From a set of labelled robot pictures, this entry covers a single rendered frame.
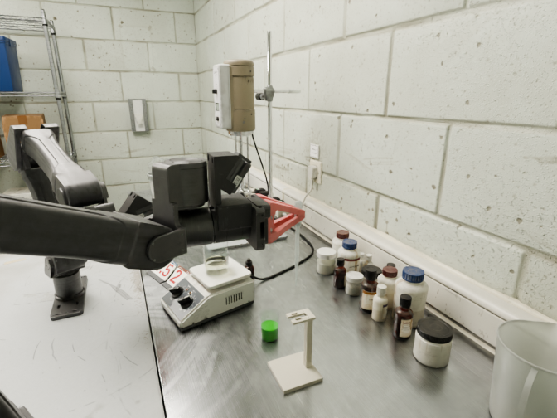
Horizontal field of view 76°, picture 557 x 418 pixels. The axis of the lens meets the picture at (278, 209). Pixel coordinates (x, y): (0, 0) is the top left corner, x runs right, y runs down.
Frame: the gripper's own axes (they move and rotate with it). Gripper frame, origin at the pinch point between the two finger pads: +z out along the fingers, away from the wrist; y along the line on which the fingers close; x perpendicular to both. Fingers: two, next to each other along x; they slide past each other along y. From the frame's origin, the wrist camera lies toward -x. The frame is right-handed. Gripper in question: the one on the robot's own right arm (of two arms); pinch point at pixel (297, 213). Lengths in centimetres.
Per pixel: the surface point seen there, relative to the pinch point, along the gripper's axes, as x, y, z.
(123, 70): -38, 273, -18
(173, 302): 28.6, 28.5, -18.3
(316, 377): 31.5, -3.3, 3.0
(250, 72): -26, 67, 15
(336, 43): -35, 60, 43
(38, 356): 33, 25, -46
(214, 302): 27.4, 22.8, -9.7
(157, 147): 23, 274, 2
